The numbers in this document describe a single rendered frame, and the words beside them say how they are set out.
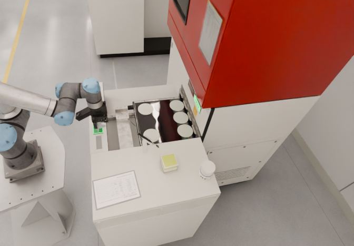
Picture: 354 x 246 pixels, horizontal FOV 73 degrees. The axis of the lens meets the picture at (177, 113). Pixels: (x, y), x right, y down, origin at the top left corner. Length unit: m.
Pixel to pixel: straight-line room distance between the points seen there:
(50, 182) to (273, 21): 1.33
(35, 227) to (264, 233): 1.85
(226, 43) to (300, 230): 1.95
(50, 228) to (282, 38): 2.06
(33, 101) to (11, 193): 0.61
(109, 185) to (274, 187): 1.76
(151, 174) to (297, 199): 1.72
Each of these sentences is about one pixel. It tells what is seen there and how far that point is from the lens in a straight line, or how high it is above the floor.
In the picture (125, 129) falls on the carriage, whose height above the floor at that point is 0.88.
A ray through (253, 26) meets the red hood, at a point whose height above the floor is 1.68.
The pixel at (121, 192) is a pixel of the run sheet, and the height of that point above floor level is 0.97.
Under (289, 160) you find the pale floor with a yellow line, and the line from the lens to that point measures 2.85.
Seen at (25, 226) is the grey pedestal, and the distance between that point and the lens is 2.36.
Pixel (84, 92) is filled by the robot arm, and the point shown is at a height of 1.29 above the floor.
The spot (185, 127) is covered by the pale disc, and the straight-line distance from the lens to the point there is 1.53.
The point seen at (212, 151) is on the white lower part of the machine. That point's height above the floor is 0.77.
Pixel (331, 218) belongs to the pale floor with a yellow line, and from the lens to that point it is 2.77.
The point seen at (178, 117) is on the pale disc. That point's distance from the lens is 1.58.
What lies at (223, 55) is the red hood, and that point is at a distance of 1.01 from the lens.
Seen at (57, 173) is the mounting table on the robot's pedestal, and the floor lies 0.82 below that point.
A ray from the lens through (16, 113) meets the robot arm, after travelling 1.40.
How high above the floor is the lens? 2.11
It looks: 49 degrees down
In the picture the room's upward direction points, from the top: 10 degrees clockwise
